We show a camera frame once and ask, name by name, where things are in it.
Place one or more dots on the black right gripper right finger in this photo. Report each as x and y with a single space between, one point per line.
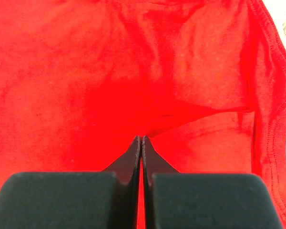
174 200

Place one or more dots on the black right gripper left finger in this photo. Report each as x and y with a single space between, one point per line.
74 200

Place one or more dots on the red t shirt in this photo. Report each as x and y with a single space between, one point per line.
205 80

